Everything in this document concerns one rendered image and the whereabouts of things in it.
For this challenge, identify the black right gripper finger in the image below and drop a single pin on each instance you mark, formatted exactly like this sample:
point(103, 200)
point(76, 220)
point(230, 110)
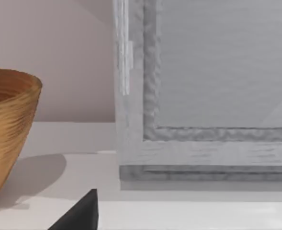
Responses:
point(85, 213)

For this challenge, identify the ribbed wooden bowl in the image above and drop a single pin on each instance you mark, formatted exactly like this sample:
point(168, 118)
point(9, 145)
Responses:
point(9, 119)

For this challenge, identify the grey cabinet door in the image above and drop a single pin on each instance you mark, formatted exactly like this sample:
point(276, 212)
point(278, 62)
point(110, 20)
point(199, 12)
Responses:
point(227, 72)

